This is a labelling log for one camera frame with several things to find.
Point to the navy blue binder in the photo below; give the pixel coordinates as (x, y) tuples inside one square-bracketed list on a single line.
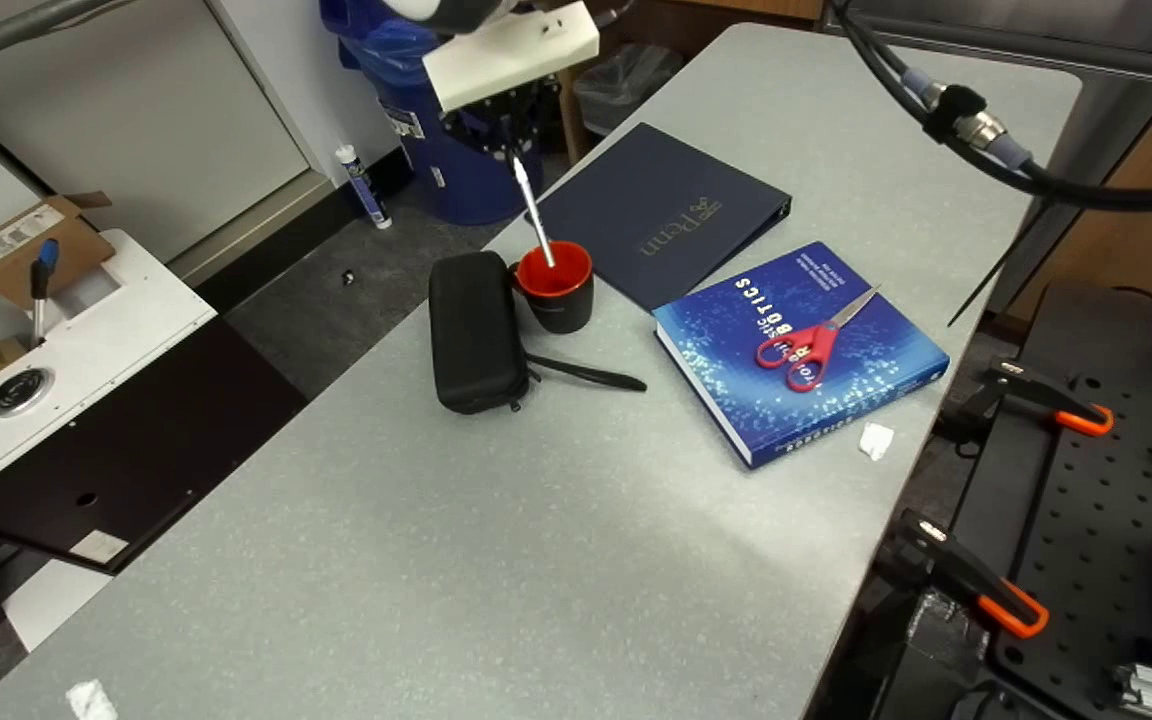
[(668, 214)]

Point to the blue trash bin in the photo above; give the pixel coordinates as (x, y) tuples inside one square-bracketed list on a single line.
[(470, 185)]

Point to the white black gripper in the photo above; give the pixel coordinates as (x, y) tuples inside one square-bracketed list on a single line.
[(510, 58)]

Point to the white pen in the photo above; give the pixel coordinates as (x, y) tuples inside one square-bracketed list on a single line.
[(535, 214)]

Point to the white side table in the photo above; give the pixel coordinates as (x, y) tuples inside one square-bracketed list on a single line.
[(58, 372)]

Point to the black mug red inside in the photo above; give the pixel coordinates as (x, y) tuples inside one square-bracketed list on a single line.
[(562, 307)]

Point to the white tape strip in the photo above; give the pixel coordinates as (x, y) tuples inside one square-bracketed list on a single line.
[(94, 701)]

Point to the open cardboard box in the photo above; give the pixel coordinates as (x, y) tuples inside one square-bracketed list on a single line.
[(19, 254)]

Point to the black perforated mounting board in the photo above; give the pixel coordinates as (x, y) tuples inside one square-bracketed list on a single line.
[(1109, 533)]

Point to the blue robotics book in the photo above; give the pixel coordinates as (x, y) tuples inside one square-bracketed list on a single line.
[(830, 386)]

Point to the small white paper piece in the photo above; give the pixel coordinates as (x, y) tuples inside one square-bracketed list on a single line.
[(876, 443)]

